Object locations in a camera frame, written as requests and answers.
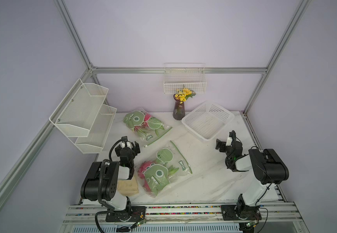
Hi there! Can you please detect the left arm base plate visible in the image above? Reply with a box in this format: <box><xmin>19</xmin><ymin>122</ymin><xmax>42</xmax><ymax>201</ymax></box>
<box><xmin>105</xmin><ymin>206</ymin><xmax>146</xmax><ymax>222</ymax></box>

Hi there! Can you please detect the white two-tier mesh shelf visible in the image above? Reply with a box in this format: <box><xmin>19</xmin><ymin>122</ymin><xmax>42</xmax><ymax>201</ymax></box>
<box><xmin>49</xmin><ymin>79</ymin><xmax>117</xmax><ymax>154</ymax></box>

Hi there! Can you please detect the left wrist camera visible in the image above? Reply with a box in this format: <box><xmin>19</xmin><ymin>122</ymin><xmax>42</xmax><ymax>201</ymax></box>
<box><xmin>120</xmin><ymin>136</ymin><xmax>135</xmax><ymax>149</ymax></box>

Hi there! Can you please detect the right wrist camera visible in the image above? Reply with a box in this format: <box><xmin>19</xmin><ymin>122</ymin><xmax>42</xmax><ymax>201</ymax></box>
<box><xmin>226</xmin><ymin>130</ymin><xmax>236</xmax><ymax>147</ymax></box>

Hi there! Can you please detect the aluminium frame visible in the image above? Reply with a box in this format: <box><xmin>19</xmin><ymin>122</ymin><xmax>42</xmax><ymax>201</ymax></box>
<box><xmin>0</xmin><ymin>1</ymin><xmax>310</xmax><ymax>211</ymax></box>

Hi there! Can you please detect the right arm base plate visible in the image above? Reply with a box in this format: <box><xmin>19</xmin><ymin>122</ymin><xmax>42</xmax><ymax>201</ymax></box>
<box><xmin>221</xmin><ymin>205</ymin><xmax>262</xmax><ymax>220</ymax></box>

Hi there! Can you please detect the white plastic basket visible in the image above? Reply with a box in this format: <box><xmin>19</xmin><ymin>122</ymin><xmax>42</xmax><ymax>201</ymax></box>
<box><xmin>181</xmin><ymin>101</ymin><xmax>235</xmax><ymax>143</ymax></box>

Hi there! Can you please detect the green-print zip-top bag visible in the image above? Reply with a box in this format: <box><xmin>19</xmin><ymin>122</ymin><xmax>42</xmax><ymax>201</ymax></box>
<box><xmin>123</xmin><ymin>108</ymin><xmax>172</xmax><ymax>147</ymax></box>
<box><xmin>136</xmin><ymin>141</ymin><xmax>193</xmax><ymax>197</ymax></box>

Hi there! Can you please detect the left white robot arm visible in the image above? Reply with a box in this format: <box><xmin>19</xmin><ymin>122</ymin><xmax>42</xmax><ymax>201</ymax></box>
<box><xmin>80</xmin><ymin>136</ymin><xmax>140</xmax><ymax>233</ymax></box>

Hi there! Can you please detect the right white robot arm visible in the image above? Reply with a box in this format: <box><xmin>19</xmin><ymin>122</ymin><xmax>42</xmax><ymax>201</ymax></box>
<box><xmin>216</xmin><ymin>131</ymin><xmax>289</xmax><ymax>223</ymax></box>

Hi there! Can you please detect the yellow flower bouquet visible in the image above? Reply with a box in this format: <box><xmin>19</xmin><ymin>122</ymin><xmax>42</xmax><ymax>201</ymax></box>
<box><xmin>173</xmin><ymin>88</ymin><xmax>196</xmax><ymax>103</ymax></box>

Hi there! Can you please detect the pink dragon fruit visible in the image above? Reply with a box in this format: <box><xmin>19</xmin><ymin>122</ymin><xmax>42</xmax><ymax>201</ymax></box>
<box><xmin>137</xmin><ymin>161</ymin><xmax>179</xmax><ymax>197</ymax></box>

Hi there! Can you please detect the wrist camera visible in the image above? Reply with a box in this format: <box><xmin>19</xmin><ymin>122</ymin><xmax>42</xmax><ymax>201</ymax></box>
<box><xmin>120</xmin><ymin>136</ymin><xmax>135</xmax><ymax>149</ymax></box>
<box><xmin>226</xmin><ymin>130</ymin><xmax>236</xmax><ymax>147</ymax></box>

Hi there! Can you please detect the white wire wall basket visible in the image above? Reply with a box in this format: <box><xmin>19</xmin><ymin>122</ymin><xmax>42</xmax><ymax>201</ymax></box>
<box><xmin>163</xmin><ymin>63</ymin><xmax>207</xmax><ymax>94</ymax></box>

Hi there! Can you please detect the dark purple glass vase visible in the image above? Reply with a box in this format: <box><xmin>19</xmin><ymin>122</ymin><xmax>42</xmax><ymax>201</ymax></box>
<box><xmin>173</xmin><ymin>95</ymin><xmax>186</xmax><ymax>120</ymax></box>

